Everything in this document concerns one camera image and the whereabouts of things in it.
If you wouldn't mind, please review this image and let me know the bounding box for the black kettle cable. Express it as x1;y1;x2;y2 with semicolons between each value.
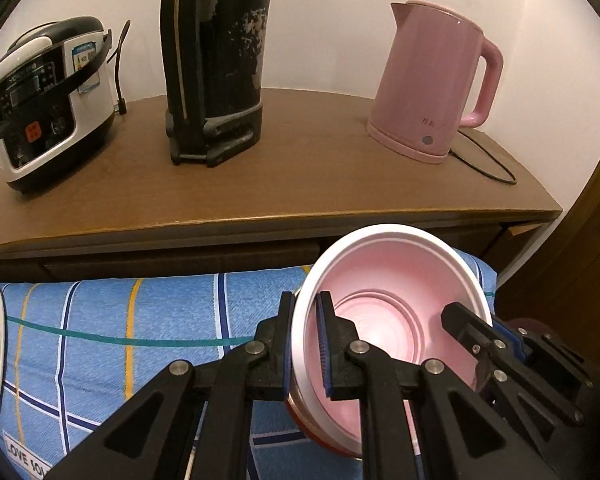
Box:
450;127;518;186

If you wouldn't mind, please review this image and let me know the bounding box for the brown wooden panel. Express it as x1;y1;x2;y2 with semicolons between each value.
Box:
495;85;600;361

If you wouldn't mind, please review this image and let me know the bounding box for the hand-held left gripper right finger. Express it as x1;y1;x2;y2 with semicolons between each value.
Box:
316;291;563;480

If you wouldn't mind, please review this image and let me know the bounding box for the red bowl with pink inside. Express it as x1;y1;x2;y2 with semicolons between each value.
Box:
285;224;494;461

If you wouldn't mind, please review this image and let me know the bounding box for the blue checked cloth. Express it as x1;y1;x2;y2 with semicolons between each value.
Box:
0;250;498;480

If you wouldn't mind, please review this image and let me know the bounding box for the pink electric kettle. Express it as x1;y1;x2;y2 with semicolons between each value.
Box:
366;1;504;165

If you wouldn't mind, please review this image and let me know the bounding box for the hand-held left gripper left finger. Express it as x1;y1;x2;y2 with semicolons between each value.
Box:
45;291;297;480

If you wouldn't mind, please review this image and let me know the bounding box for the black rice cooker cable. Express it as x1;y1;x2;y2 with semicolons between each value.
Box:
111;20;131;117

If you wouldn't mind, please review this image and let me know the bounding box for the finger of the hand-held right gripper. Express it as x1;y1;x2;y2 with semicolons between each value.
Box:
492;317;531;358
440;302;512;397

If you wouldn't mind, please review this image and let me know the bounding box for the brown wooden cabinet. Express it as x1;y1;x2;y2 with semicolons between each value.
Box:
0;87;565;281

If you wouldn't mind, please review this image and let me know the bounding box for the worn black thermos flask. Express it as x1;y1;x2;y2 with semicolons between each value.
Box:
160;0;279;167

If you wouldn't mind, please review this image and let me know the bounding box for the white and black rice cooker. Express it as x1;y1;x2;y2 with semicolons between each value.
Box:
0;16;118;195

